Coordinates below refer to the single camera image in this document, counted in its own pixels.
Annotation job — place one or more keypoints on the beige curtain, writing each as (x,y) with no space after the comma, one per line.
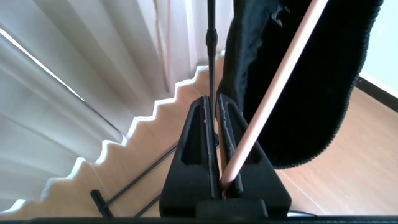
(93,62)

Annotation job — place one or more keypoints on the black shorts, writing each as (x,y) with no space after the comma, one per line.
(311,109)

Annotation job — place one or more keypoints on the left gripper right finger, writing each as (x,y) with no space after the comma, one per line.
(264,186)

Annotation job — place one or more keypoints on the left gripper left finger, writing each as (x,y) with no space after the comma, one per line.
(186,183)

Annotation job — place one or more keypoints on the black clothes rack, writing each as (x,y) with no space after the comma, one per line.
(212,40)

